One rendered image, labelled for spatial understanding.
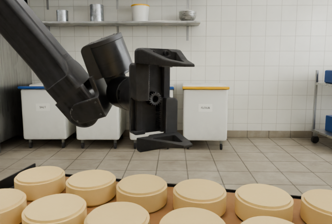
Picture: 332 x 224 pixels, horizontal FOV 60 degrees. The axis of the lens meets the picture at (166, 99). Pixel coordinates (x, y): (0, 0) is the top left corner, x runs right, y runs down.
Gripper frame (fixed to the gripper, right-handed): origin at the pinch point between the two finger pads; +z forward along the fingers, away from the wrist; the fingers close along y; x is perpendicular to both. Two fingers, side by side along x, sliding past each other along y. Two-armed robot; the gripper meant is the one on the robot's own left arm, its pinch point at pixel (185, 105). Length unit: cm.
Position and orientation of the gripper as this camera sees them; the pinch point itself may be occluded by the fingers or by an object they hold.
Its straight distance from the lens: 35.1
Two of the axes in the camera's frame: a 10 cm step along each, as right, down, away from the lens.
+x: -8.5, 0.5, -5.3
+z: 5.3, 1.1, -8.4
